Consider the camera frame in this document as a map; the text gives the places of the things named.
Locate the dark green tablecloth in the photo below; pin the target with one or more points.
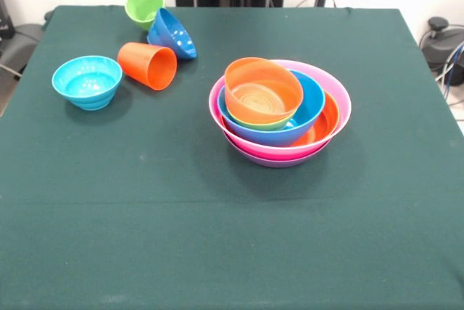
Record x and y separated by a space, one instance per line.
72 252

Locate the black floor stand base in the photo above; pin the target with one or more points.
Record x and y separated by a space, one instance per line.
442 45
18 45

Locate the orange plastic cup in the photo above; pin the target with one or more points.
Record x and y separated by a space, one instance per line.
145 63

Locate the blue medium bowl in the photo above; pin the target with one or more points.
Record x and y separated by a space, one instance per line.
311 96

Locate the green small bowl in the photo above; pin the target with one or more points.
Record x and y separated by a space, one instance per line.
268 127

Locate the pink large bowl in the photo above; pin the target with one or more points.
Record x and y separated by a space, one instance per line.
270 151

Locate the light blue small bowl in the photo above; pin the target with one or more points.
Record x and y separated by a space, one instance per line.
87 82

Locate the orange medium bowl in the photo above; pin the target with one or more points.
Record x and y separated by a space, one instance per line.
324 129

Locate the green plastic cup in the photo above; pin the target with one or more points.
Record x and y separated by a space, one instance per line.
141 6

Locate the orange small bowl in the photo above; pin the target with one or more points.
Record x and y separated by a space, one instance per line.
253 74

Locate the dark blue small bowl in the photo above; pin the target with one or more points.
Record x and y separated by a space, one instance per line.
174 34

